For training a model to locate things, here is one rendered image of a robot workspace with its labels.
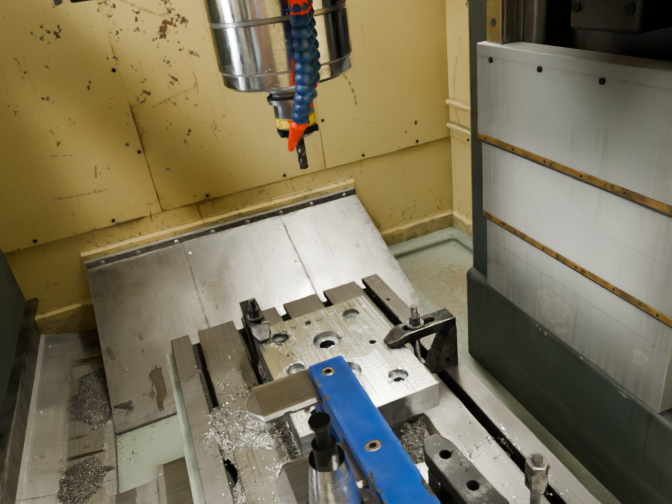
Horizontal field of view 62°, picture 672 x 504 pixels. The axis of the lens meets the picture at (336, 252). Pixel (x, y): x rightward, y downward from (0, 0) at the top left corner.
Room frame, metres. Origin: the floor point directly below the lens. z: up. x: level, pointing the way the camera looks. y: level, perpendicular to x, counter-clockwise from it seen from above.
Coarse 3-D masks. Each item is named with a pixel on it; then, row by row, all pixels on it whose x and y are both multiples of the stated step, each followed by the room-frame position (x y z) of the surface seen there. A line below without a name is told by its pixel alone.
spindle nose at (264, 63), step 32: (224, 0) 0.63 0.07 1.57; (256, 0) 0.62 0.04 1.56; (320, 0) 0.63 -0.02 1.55; (224, 32) 0.64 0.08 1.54; (256, 32) 0.62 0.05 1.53; (288, 32) 0.62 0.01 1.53; (320, 32) 0.63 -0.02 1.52; (224, 64) 0.65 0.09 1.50; (256, 64) 0.62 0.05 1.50; (288, 64) 0.62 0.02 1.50; (352, 64) 0.69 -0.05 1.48
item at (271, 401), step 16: (272, 384) 0.45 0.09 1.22; (288, 384) 0.44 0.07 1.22; (304, 384) 0.44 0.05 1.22; (256, 400) 0.43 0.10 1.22; (272, 400) 0.42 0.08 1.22; (288, 400) 0.42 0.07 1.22; (304, 400) 0.42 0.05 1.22; (320, 400) 0.41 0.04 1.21; (256, 416) 0.41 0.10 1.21; (272, 416) 0.40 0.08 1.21
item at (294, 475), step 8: (344, 440) 0.36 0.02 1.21; (344, 448) 0.35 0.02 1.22; (352, 456) 0.34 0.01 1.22; (288, 464) 0.34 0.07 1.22; (296, 464) 0.34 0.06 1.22; (304, 464) 0.34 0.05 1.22; (352, 464) 0.33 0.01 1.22; (280, 472) 0.33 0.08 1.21; (288, 472) 0.33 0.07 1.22; (296, 472) 0.33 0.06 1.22; (304, 472) 0.33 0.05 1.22; (360, 472) 0.32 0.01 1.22; (280, 480) 0.33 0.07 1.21; (288, 480) 0.32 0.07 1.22; (296, 480) 0.32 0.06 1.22; (304, 480) 0.32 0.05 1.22; (360, 480) 0.31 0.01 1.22; (280, 488) 0.32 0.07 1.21; (288, 488) 0.32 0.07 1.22; (296, 488) 0.31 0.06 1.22; (304, 488) 0.31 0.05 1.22; (280, 496) 0.31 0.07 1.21; (288, 496) 0.31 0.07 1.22; (296, 496) 0.31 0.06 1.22; (304, 496) 0.31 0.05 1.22
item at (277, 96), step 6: (282, 90) 0.67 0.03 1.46; (288, 90) 0.66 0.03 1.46; (294, 90) 0.66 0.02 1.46; (270, 96) 0.70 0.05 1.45; (276, 96) 0.68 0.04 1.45; (282, 96) 0.67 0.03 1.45; (288, 96) 0.67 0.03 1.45; (270, 102) 0.68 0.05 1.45; (276, 102) 0.67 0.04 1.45; (282, 102) 0.67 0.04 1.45; (288, 102) 0.66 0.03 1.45; (294, 102) 0.66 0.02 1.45
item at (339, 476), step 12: (312, 456) 0.27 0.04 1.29; (312, 468) 0.26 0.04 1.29; (324, 468) 0.26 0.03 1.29; (336, 468) 0.26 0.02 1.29; (348, 468) 0.27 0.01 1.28; (312, 480) 0.26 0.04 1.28; (324, 480) 0.26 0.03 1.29; (336, 480) 0.26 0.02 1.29; (348, 480) 0.26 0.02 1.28; (312, 492) 0.26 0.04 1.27; (324, 492) 0.26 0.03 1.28; (336, 492) 0.26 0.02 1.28; (348, 492) 0.26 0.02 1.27; (360, 492) 0.27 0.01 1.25
